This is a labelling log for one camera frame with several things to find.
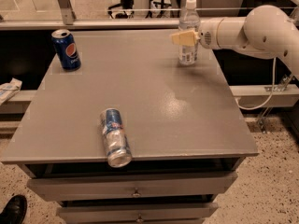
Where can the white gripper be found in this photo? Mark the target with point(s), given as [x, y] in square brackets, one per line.
[206, 36]

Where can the clear plastic water bottle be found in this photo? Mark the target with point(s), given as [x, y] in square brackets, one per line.
[189, 23]

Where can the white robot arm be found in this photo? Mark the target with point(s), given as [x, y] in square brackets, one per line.
[266, 32]

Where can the blue pepsi can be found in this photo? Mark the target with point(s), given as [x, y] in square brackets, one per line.
[65, 47]

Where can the blue silver red bull can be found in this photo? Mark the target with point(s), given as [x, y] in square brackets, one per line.
[114, 138]

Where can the black office chair base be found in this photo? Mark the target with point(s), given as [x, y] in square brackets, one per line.
[124, 5]

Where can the grey drawer cabinet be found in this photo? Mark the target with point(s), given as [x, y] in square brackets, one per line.
[176, 119]

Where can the lower grey drawer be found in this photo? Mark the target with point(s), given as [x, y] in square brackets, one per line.
[137, 213]

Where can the grey drawer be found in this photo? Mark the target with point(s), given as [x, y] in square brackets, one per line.
[137, 213]
[131, 186]

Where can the upper grey drawer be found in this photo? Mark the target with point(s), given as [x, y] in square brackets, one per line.
[131, 186]

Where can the white crumpled packet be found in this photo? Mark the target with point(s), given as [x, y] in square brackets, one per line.
[8, 90]

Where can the black shoe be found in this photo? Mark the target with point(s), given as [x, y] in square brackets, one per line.
[15, 210]

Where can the grey metal rail frame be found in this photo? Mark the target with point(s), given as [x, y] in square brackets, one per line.
[81, 14]

